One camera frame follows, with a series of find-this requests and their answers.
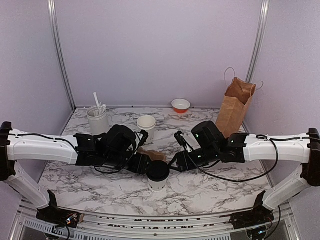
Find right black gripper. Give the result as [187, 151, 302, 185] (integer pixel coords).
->
[168, 144, 220, 173]

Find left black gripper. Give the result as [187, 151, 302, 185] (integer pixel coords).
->
[103, 151, 155, 176]

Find black plastic cup lid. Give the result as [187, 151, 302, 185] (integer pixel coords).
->
[146, 160, 170, 182]

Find white paper cup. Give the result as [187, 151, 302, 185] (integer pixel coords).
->
[148, 178, 167, 192]

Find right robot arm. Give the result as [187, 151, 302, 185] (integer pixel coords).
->
[169, 122, 320, 229]

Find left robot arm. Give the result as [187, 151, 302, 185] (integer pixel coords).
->
[0, 121, 151, 228]

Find brown cardboard cup carrier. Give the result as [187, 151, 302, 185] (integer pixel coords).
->
[137, 147, 166, 162]

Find stacked white paper cups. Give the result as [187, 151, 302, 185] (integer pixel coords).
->
[137, 115, 157, 145]

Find orange and white bowl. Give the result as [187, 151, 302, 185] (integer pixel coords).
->
[171, 98, 191, 114]

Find white cylindrical straw holder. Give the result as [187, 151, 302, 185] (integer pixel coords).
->
[86, 106, 110, 136]

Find short white wrapped straw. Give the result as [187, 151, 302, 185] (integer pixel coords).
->
[93, 102, 106, 117]

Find tall white wrapped straw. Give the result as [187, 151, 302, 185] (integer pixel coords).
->
[93, 92, 100, 109]

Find brown paper bag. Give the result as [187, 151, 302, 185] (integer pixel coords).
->
[215, 76, 259, 139]

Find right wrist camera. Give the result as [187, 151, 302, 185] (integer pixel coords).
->
[174, 130, 194, 153]

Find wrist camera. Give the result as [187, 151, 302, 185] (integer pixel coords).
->
[135, 130, 149, 147]
[174, 130, 194, 153]

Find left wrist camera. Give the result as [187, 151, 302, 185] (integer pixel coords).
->
[135, 130, 149, 147]

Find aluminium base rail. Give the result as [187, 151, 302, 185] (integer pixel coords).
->
[9, 199, 301, 240]

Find right aluminium frame post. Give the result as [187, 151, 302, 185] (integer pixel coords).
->
[245, 0, 270, 83]

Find aluminium frame post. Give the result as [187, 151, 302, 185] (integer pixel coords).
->
[47, 0, 77, 112]
[245, 0, 270, 83]

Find left aluminium frame post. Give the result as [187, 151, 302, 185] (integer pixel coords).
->
[47, 0, 77, 112]

